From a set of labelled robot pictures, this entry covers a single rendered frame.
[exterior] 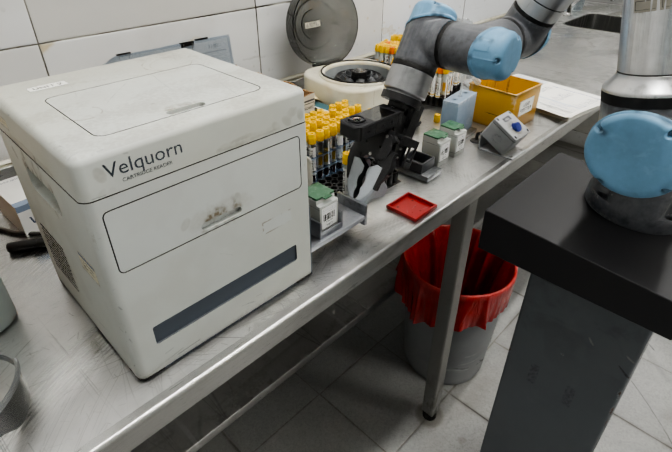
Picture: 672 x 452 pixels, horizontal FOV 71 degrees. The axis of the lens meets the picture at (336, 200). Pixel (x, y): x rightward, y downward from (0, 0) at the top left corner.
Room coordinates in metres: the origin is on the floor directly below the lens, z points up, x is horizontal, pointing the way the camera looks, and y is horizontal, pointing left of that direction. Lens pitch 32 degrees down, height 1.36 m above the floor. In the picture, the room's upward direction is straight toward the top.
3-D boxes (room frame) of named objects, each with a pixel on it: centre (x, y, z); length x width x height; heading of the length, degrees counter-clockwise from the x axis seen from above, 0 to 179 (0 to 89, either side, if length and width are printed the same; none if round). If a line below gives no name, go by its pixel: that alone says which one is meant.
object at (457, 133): (0.99, -0.26, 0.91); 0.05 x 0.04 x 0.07; 46
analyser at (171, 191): (0.57, 0.22, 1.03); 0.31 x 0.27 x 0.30; 136
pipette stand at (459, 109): (1.08, -0.30, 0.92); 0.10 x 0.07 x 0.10; 142
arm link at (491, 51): (0.75, -0.23, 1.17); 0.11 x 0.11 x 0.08; 45
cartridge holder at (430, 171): (0.89, -0.17, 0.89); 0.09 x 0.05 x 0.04; 48
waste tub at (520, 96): (1.18, -0.43, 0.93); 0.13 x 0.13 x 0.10; 43
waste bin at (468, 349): (1.14, -0.37, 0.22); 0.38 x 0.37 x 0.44; 136
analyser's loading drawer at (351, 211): (0.62, 0.04, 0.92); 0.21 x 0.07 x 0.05; 136
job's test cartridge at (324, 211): (0.64, 0.03, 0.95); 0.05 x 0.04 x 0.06; 46
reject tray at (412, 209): (0.75, -0.14, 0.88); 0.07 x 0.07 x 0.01; 46
